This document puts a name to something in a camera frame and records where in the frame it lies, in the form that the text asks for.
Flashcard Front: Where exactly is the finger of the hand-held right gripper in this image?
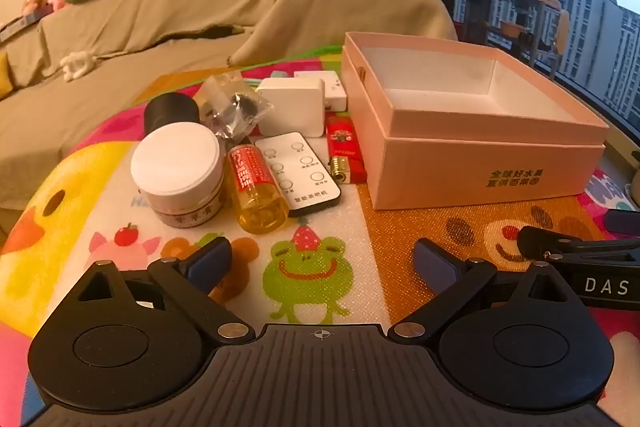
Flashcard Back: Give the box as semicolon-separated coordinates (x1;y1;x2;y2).
604;209;640;236
516;226;640;264

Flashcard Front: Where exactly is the beige covered sofa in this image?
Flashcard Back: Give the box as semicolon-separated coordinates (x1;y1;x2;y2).
0;0;458;212

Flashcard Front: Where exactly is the yellow oil bottle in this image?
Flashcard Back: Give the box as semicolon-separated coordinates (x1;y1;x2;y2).
226;143;291;235

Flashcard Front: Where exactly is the clear plastic bag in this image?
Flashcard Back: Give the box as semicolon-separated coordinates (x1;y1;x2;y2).
192;74;276;142

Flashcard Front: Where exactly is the white knitted toy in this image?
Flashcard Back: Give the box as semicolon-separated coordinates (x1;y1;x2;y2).
60;51;108;82

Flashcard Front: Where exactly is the yellow cushion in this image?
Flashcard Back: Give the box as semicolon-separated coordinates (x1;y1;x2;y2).
0;52;12;100

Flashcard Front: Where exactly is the red lighter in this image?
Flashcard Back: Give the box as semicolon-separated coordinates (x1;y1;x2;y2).
325;116;368;185

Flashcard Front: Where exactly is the white lidded jar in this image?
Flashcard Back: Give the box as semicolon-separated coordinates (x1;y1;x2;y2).
131;123;226;229

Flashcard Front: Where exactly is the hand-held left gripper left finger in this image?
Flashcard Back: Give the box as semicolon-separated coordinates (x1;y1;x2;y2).
75;236;257;342

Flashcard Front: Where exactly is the black cylinder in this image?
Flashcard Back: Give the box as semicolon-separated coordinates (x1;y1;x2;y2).
144;93;201;138

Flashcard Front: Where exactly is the cartoon printed mat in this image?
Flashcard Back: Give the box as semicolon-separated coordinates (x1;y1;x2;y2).
0;44;640;427

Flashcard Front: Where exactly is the small white box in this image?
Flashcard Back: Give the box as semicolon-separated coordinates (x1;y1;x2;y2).
294;69;348;112

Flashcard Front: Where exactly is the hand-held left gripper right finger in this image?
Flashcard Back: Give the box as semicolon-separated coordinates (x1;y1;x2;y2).
389;237;568;342

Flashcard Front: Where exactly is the white charger adapter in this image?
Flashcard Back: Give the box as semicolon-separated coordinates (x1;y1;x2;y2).
255;78;326;138

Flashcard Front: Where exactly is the pink cardboard box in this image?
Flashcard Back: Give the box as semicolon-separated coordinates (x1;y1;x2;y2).
341;32;610;211

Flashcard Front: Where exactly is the book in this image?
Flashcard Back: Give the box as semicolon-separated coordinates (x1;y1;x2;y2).
0;7;53;42

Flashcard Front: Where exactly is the white remote control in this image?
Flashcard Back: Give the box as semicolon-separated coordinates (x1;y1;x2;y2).
254;132;342;214

